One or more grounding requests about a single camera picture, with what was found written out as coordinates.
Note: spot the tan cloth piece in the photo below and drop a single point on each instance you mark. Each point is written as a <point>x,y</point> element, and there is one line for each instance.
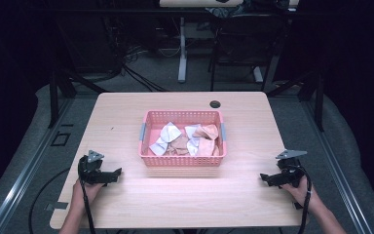
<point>179,145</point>

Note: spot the person's left hand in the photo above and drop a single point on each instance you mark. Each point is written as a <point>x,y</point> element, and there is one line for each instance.
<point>86,193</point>

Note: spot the person's right hand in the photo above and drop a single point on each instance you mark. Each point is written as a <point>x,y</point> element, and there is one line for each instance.
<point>302,195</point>

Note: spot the black frame post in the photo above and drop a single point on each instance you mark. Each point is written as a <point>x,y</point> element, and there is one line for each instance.
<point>54,100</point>
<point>319,104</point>

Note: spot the aluminium floor rail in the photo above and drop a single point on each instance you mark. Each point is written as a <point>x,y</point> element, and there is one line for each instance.
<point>19,182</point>
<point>341,182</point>

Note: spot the black chair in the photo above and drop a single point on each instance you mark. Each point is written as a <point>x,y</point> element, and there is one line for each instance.
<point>246,39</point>

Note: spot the peach cloth piece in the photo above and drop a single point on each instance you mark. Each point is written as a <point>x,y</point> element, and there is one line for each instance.
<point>205,148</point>
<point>209,130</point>

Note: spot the pink plastic basket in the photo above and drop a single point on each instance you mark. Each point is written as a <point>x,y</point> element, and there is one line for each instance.
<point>181,160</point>

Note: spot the white desk foot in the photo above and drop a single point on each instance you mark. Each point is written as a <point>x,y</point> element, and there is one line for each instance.
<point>258,74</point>

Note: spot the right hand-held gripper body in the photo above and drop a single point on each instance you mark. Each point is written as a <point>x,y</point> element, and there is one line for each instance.
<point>290,172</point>

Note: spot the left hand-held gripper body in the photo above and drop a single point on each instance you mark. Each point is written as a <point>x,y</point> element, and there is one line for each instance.
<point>91,170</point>

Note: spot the white cloth piece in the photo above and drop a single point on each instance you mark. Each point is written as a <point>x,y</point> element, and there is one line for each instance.
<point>191,130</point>
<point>170,132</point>
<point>192,147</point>
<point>158,148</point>

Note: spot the white desk leg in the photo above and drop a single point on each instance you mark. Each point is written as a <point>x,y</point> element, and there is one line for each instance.
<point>182,52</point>

